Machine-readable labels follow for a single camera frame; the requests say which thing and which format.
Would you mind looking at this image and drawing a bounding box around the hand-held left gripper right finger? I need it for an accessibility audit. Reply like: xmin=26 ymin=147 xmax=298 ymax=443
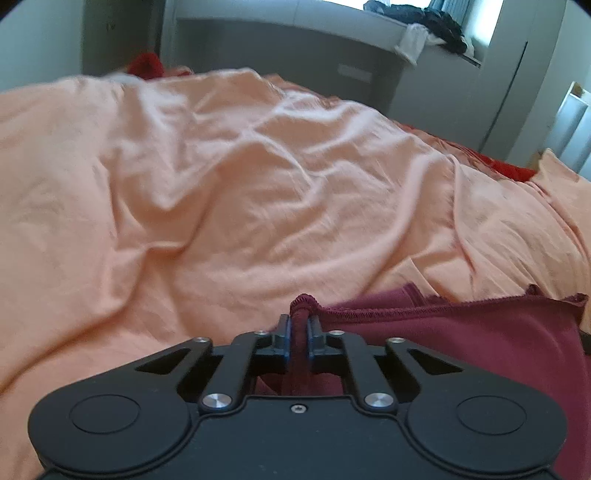
xmin=307 ymin=316 xmax=465 ymax=413

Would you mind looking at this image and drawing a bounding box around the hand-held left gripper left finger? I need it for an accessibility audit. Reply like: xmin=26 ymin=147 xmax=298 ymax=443
xmin=134 ymin=315 xmax=293 ymax=413

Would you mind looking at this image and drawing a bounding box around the maroon long-sleeve shirt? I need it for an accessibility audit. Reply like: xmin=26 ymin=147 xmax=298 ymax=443
xmin=254 ymin=282 xmax=589 ymax=398

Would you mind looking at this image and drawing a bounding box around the pile of dark clothes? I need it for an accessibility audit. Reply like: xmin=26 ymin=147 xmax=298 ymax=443
xmin=364 ymin=0 xmax=474 ymax=54

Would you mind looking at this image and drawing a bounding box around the orange pillow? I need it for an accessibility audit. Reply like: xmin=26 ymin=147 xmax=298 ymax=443
xmin=529 ymin=148 xmax=591 ymax=259

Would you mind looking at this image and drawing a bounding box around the orange duvet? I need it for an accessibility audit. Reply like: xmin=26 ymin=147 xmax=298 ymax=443
xmin=0 ymin=68 xmax=591 ymax=480

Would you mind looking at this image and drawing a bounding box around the red patterned bedsheet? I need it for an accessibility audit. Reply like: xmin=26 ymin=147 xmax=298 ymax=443
xmin=397 ymin=121 xmax=539 ymax=183

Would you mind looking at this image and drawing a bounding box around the grey padded headboard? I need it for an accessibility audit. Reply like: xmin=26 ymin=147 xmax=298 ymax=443
xmin=554 ymin=82 xmax=591 ymax=178

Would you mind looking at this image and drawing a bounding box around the tall grey wardrobe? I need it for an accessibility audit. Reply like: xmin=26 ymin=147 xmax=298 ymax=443
xmin=478 ymin=0 xmax=571 ymax=164

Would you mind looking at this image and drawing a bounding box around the grey window seat cabinet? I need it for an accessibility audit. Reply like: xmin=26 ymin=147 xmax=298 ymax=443
xmin=159 ymin=0 xmax=483 ymax=134

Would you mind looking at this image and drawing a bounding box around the red plush object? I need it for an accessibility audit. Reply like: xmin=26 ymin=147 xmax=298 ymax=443
xmin=126 ymin=52 xmax=166 ymax=79

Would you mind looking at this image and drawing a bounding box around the white garment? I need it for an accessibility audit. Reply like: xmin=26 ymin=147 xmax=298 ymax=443
xmin=394 ymin=24 xmax=437 ymax=65

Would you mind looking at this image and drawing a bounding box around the light blue curtain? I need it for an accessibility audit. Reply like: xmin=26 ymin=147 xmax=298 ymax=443
xmin=427 ymin=0 xmax=476 ymax=17

